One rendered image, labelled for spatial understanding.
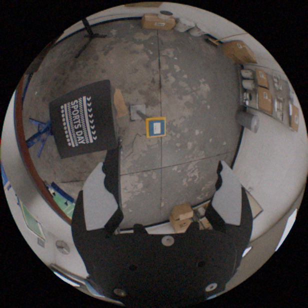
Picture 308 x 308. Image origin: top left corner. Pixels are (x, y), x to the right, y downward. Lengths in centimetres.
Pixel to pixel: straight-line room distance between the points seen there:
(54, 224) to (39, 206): 4
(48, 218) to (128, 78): 162
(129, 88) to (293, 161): 374
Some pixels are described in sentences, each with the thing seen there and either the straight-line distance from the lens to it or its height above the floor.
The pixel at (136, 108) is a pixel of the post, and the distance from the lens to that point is 159.
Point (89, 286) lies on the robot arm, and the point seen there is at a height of 175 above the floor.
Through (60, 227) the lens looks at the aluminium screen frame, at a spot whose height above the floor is 154.
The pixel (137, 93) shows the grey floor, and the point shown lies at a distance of 160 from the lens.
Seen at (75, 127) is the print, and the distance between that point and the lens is 73.
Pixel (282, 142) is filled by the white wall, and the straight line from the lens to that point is 309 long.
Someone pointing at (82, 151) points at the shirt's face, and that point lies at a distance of 76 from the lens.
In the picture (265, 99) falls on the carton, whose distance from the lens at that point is 273.
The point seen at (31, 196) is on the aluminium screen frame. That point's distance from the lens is 15.
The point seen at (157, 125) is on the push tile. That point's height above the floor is 97.
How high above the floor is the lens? 158
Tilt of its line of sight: 57 degrees down
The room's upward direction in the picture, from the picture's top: 151 degrees clockwise
